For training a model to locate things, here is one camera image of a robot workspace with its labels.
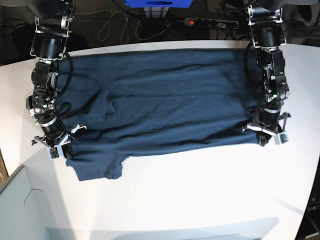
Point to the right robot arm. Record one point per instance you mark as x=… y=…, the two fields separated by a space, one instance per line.
x=53 y=20

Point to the dark blue T-shirt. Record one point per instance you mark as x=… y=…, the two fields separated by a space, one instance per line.
x=150 y=103

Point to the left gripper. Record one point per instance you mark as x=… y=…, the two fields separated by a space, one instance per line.
x=267 y=124

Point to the grey plastic bin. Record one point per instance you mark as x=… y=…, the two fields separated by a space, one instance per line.
x=25 y=213

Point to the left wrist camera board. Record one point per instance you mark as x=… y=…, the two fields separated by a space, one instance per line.
x=281 y=138

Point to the blue box on stand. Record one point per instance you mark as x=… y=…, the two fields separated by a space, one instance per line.
x=158 y=3

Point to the black power strip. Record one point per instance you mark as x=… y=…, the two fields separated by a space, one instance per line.
x=211 y=23

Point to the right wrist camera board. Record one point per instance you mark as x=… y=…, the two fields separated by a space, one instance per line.
x=55 y=152

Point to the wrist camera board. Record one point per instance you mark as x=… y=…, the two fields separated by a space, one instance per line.
x=281 y=138
x=55 y=152

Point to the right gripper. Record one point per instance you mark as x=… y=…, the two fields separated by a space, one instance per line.
x=55 y=135

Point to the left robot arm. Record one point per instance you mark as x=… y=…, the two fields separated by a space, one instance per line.
x=267 y=36

